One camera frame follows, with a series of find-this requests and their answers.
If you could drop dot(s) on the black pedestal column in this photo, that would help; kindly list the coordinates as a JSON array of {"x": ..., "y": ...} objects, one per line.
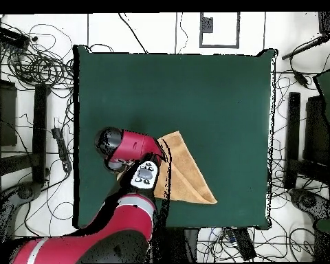
[{"x": 181, "y": 244}]

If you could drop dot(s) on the black rectangular device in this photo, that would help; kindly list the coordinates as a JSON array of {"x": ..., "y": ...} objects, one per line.
[{"x": 9, "y": 37}]

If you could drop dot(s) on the dark green table cloth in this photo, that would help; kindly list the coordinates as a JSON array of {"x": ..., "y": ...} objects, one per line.
[{"x": 209, "y": 96}]

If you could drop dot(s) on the black power adapter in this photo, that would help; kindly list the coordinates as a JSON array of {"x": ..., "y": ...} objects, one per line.
[{"x": 301, "y": 79}]

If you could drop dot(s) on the black stand pole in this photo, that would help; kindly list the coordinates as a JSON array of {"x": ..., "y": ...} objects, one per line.
[{"x": 305, "y": 47}]

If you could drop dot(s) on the tan terry towel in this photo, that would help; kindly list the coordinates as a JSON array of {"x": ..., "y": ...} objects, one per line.
[{"x": 187, "y": 178}]

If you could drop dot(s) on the black rectangular box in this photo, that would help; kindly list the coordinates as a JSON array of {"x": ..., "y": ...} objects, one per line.
[{"x": 244, "y": 244}]

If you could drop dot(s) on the black power strip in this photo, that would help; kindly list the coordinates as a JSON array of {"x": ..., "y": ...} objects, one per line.
[{"x": 61, "y": 145}]

